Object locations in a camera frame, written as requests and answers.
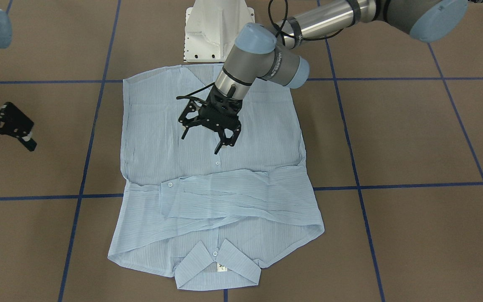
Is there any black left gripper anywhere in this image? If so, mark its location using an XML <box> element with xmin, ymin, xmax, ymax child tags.
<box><xmin>178</xmin><ymin>86</ymin><xmax>243</xmax><ymax>155</ymax></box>

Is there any light blue button-up shirt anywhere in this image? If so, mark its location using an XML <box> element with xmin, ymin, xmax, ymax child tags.
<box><xmin>107</xmin><ymin>64</ymin><xmax>324</xmax><ymax>291</ymax></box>

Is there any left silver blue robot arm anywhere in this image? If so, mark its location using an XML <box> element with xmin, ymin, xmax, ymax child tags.
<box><xmin>179</xmin><ymin>0</ymin><xmax>468</xmax><ymax>154</ymax></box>

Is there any brown paper table cover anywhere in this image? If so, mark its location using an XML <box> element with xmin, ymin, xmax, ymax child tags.
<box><xmin>0</xmin><ymin>0</ymin><xmax>483</xmax><ymax>302</ymax></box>

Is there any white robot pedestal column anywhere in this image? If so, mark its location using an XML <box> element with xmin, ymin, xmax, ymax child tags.
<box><xmin>183</xmin><ymin>0</ymin><xmax>255</xmax><ymax>63</ymax></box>

